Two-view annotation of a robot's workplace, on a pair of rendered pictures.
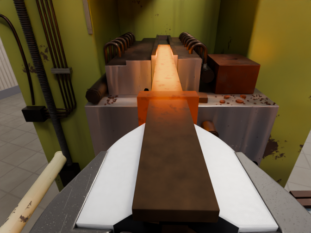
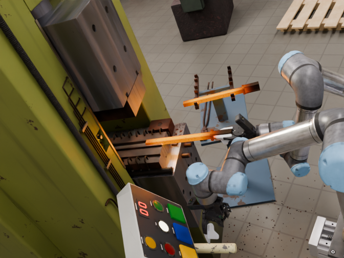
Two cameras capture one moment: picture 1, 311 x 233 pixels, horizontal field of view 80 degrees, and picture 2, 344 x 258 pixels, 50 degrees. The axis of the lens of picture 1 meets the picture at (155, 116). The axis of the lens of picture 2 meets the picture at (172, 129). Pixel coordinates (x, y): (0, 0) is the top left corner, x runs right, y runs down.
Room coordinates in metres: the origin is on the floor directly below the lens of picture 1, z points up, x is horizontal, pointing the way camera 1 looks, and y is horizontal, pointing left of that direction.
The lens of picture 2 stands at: (-0.25, 1.25, 2.15)
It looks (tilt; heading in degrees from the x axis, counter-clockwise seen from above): 38 degrees down; 294
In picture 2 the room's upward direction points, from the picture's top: 24 degrees counter-clockwise
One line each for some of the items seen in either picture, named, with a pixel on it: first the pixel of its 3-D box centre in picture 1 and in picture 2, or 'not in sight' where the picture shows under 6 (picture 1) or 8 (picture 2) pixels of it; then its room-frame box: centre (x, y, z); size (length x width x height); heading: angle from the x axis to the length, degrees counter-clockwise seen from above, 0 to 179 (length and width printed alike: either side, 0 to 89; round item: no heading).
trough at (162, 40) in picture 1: (163, 44); (126, 145); (0.60, -0.03, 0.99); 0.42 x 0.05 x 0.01; 178
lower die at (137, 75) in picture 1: (155, 56); (127, 153); (0.60, 0.00, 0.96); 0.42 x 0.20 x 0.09; 178
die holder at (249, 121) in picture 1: (171, 127); (146, 178); (0.61, -0.06, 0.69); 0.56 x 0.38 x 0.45; 178
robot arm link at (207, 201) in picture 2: not in sight; (206, 193); (0.08, 0.45, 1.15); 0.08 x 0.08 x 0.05
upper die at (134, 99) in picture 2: not in sight; (96, 100); (0.60, 0.00, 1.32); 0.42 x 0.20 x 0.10; 178
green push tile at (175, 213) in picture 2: not in sight; (175, 214); (0.25, 0.43, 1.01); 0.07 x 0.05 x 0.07; 113
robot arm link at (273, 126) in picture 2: not in sight; (282, 130); (-0.19, 0.00, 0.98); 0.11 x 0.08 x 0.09; 178
